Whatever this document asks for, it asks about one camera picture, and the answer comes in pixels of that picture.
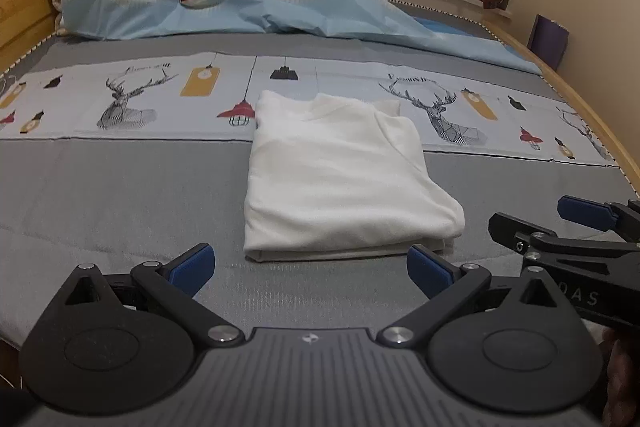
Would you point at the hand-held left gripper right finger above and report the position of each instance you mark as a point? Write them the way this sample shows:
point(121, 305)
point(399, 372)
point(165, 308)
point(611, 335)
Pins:
point(430, 269)

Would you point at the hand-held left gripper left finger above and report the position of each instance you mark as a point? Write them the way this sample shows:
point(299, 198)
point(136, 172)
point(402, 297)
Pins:
point(192, 269)

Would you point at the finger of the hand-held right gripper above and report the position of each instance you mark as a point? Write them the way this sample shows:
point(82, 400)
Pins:
point(582, 209)
point(510, 229)

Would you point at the white long-sleeved shirt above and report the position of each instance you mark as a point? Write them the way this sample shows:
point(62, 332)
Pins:
point(340, 177)

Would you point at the purple paper bag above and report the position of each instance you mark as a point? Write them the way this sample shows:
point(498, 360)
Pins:
point(549, 42)

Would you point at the light blue duvet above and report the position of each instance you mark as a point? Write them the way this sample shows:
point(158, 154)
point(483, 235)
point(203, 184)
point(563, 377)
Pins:
point(300, 14)

